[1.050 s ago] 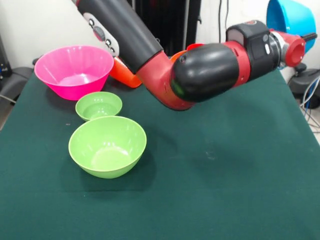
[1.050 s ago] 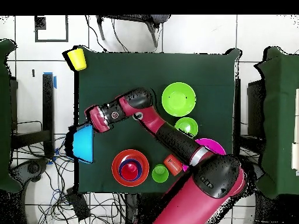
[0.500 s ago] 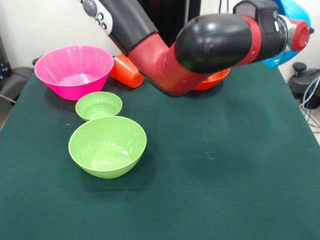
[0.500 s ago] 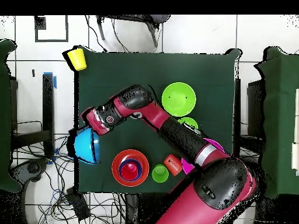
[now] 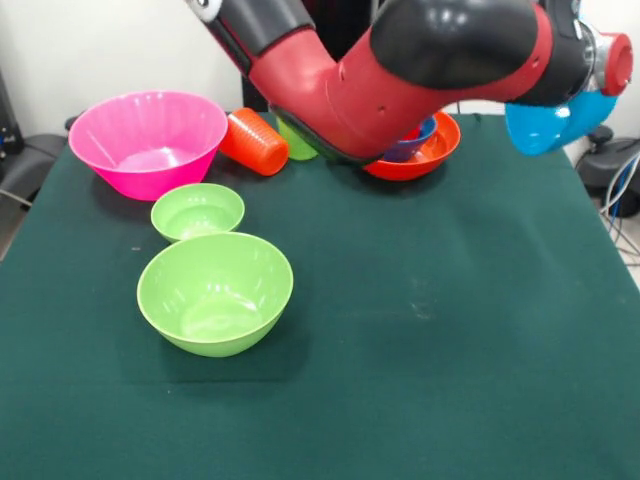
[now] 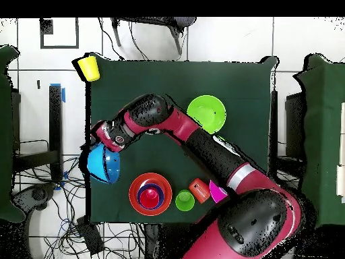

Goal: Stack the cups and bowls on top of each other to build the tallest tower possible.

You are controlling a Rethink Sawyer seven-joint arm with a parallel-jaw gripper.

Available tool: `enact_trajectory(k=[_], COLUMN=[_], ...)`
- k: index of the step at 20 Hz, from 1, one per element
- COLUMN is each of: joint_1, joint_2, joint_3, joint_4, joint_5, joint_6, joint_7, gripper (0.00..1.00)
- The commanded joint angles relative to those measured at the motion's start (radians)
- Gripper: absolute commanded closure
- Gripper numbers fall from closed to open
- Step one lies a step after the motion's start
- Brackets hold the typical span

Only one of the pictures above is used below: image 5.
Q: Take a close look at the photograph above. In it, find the dark green table cloth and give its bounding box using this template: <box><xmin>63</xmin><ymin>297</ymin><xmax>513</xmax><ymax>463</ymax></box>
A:
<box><xmin>0</xmin><ymin>110</ymin><xmax>640</xmax><ymax>480</ymax></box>

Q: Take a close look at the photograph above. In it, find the small dark blue bowl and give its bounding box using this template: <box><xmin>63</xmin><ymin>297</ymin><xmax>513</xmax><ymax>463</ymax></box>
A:
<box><xmin>382</xmin><ymin>115</ymin><xmax>439</xmax><ymax>164</ymax></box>

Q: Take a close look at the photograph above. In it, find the black chair base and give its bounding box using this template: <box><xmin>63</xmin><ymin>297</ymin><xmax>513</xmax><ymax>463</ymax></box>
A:
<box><xmin>574</xmin><ymin>124</ymin><xmax>640</xmax><ymax>219</ymax></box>

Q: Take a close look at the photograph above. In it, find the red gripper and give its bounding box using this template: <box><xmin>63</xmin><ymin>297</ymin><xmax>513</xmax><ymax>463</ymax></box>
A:
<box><xmin>597</xmin><ymin>32</ymin><xmax>636</xmax><ymax>97</ymax></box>

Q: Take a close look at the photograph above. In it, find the bundle of floor cables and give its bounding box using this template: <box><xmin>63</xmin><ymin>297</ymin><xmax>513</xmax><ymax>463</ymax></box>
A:
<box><xmin>598</xmin><ymin>149</ymin><xmax>640</xmax><ymax>264</ymax></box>

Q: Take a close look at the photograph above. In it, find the orange bowl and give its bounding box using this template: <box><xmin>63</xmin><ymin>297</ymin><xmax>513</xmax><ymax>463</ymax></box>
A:
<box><xmin>362</xmin><ymin>111</ymin><xmax>462</xmax><ymax>182</ymax></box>

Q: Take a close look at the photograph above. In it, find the small green bowl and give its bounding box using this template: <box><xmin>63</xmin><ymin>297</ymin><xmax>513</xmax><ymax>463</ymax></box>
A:
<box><xmin>150</xmin><ymin>182</ymin><xmax>246</xmax><ymax>244</ymax></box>

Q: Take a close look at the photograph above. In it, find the large green bowl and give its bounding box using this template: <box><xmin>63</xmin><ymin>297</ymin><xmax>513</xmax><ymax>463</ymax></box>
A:
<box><xmin>136</xmin><ymin>231</ymin><xmax>295</xmax><ymax>358</ymax></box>

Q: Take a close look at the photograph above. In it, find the grey office chair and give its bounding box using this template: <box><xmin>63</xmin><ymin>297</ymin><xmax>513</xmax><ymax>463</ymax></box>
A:
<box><xmin>0</xmin><ymin>133</ymin><xmax>70</xmax><ymax>209</ymax></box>

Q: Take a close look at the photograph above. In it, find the large pink bowl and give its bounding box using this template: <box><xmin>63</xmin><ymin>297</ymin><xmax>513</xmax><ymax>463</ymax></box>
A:
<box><xmin>68</xmin><ymin>90</ymin><xmax>229</xmax><ymax>202</ymax></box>

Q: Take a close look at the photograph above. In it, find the orange cup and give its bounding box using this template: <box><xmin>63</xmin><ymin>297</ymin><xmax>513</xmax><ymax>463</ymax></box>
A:
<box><xmin>219</xmin><ymin>107</ymin><xmax>291</xmax><ymax>177</ymax></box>

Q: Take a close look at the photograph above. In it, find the large light blue bowl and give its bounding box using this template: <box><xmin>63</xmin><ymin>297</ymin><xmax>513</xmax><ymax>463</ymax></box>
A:
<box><xmin>503</xmin><ymin>88</ymin><xmax>618</xmax><ymax>158</ymax></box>

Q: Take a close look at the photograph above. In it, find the black equipment box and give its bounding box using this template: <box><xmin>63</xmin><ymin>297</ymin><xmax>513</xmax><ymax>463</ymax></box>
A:
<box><xmin>0</xmin><ymin>69</ymin><xmax>26</xmax><ymax>157</ymax></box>

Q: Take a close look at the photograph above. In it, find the green cup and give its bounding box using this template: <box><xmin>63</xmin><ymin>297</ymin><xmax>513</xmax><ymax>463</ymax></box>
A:
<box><xmin>275</xmin><ymin>113</ymin><xmax>320</xmax><ymax>162</ymax></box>

